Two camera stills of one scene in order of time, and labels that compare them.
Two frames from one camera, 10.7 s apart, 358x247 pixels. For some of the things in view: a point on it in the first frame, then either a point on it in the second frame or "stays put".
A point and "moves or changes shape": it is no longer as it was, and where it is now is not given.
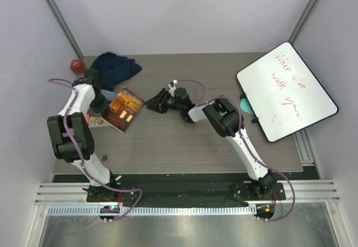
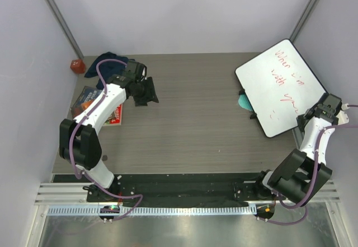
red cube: x=78 y=66 stays put
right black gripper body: x=172 y=105 to x=301 y=121
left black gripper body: x=100 y=105 to x=141 y=96
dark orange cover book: x=123 y=109 moves or changes shape
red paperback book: x=93 y=120 moves or changes shape
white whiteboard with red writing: x=284 y=93 stays put
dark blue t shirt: x=113 y=69 stays put
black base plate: x=185 y=188 stays put
